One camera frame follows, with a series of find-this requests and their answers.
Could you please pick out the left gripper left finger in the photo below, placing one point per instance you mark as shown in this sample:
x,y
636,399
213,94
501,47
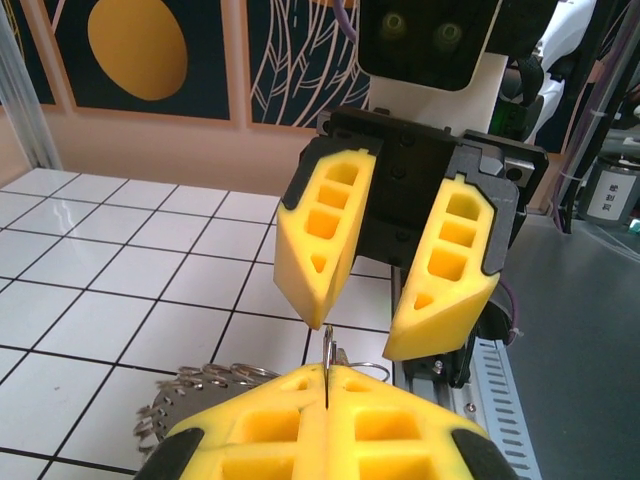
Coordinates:
x,y
270,430

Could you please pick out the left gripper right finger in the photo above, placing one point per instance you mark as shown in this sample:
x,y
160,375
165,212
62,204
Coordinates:
x,y
390,430

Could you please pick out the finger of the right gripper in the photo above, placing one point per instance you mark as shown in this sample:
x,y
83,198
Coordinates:
x,y
450,320
300,260

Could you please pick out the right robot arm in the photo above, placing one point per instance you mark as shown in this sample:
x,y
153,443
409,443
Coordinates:
x,y
555,75

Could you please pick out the grey canister with label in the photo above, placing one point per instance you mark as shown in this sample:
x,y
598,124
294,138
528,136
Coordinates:
x,y
607,195

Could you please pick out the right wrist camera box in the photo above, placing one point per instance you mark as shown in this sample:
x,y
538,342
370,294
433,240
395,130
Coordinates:
x,y
425,45

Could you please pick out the aluminium frame post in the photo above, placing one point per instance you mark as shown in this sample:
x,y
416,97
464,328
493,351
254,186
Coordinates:
x,y
582,125
25,90

